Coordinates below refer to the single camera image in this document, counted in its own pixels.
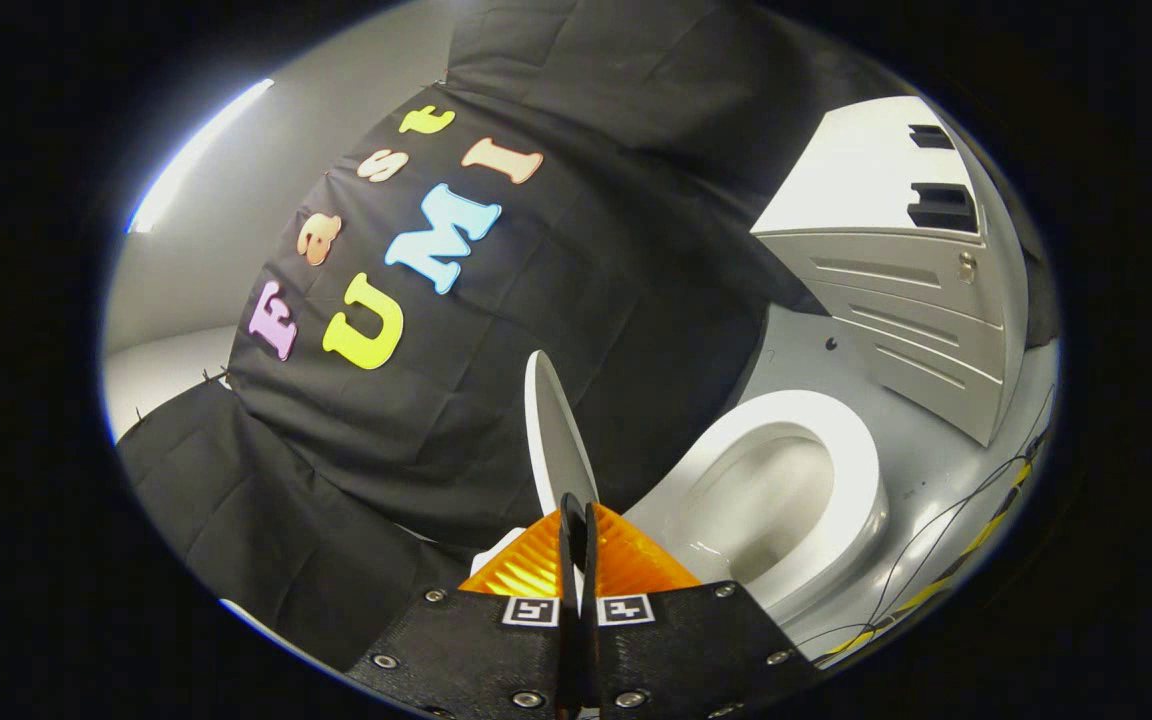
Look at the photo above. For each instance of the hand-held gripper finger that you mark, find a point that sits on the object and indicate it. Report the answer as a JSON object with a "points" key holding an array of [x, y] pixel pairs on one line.
{"points": [[570, 600], [592, 600]]}

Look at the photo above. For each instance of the white toilet lid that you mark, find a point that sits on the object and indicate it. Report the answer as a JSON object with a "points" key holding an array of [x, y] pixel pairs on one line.
{"points": [[556, 440]]}

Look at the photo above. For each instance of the white ceramic toilet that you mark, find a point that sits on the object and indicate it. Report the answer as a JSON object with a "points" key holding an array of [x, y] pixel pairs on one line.
{"points": [[756, 500]]}

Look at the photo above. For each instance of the white toilet seat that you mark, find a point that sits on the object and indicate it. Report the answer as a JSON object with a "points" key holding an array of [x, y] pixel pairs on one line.
{"points": [[846, 450]]}

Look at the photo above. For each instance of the black backdrop cloth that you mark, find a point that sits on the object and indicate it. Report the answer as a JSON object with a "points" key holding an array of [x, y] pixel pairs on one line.
{"points": [[586, 250]]}

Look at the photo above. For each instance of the yellow black hazard tape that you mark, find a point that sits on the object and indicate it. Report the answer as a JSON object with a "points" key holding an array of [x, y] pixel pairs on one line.
{"points": [[984, 532]]}

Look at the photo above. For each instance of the white cabinet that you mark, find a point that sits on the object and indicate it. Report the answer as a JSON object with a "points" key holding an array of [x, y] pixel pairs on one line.
{"points": [[856, 170]]}

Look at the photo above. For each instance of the black bracket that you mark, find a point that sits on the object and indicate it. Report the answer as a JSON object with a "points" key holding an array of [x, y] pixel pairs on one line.
{"points": [[931, 136], [941, 208]]}

